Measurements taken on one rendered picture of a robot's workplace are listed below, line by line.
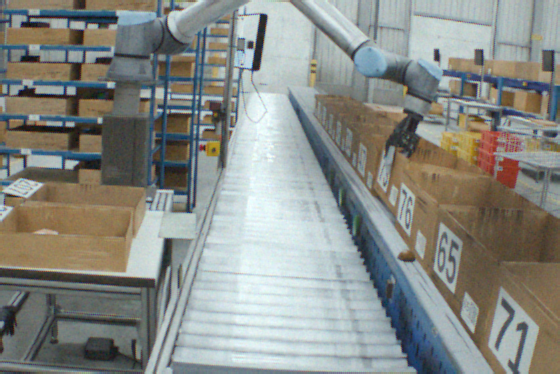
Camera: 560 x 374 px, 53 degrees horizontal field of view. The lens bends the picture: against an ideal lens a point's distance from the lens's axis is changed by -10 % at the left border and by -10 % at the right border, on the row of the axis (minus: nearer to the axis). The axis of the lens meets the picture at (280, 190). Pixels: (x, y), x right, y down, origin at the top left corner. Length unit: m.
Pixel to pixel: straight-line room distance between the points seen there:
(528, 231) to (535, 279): 0.43
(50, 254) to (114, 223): 0.32
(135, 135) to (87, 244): 0.82
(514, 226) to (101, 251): 1.05
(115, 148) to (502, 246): 1.51
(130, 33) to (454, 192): 1.32
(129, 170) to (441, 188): 1.20
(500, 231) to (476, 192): 0.40
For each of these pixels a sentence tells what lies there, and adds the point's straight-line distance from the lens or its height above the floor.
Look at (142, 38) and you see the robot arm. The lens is 2.35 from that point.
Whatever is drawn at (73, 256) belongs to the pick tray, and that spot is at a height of 0.79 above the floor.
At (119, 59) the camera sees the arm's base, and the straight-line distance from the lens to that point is 2.36.
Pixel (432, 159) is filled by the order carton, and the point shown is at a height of 1.03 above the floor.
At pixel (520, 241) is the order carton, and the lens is 1.48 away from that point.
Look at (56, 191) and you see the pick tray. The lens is 2.24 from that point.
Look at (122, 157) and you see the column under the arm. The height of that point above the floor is 0.92.
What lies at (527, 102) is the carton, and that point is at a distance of 11.14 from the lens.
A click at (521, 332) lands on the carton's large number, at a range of 0.93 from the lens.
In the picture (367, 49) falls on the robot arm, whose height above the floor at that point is 1.38.
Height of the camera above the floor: 1.35
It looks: 13 degrees down
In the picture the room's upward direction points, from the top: 5 degrees clockwise
